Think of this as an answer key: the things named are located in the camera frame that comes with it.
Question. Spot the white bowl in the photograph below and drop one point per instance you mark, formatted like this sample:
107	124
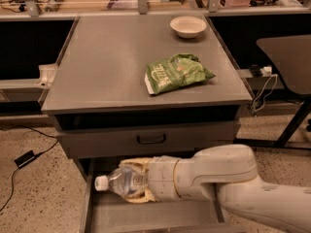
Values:
188	27

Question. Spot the white plastic bracket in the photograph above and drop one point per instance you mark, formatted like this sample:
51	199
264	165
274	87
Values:
47	75

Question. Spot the grey drawer cabinet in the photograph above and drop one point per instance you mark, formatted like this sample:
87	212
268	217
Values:
100	81

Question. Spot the dark side table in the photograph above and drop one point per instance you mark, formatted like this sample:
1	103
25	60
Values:
291	55

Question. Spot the black drawer handle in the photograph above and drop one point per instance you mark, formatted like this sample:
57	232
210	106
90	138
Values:
151	140

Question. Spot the green chip bag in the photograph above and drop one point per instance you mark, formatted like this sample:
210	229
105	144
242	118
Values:
177	71

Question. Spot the black power adapter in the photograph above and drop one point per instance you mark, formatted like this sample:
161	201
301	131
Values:
25	159

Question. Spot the grey upper drawer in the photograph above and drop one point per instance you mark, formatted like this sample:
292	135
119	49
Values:
91	143

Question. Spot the white plug adapter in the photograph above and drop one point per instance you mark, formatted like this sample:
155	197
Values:
267	70

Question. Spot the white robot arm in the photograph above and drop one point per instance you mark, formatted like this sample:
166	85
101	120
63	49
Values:
228	174

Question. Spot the black coiled tool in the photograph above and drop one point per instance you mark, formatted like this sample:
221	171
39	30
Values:
53	5

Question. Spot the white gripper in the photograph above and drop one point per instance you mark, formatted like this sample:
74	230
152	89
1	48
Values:
161	178

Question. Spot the grey open middle drawer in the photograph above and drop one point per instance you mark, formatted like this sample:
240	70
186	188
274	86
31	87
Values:
106	212

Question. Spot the clear plastic water bottle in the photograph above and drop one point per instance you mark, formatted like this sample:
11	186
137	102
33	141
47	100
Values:
124	181

